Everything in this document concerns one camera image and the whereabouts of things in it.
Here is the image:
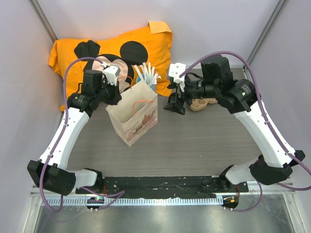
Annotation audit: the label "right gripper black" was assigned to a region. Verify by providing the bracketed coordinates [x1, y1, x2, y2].
[164, 75, 219, 115]

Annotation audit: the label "paper takeout bag orange handles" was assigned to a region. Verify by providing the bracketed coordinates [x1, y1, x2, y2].
[106, 81, 158, 146]

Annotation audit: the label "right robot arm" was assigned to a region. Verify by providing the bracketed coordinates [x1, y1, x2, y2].
[164, 53, 305, 192]

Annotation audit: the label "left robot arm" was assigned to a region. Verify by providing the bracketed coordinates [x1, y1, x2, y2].
[27, 66, 121, 196]

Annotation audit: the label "blue cup straw holder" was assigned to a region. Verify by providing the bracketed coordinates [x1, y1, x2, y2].
[136, 74, 156, 92]

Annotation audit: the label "orange Mickey Mouse pillow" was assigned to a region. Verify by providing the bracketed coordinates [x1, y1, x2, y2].
[48, 21, 173, 97]

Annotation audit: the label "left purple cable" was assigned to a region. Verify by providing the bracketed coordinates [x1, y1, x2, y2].
[38, 57, 126, 223]

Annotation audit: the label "purple cable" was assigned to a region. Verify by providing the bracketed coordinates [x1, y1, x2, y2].
[179, 50, 311, 212]
[38, 57, 126, 223]

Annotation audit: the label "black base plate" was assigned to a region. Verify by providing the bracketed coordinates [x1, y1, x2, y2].
[89, 176, 249, 199]

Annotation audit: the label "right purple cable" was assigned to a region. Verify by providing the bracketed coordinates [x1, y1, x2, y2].
[179, 50, 311, 212]

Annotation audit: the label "aluminium rail frame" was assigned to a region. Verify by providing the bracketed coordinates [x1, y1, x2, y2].
[45, 176, 294, 208]

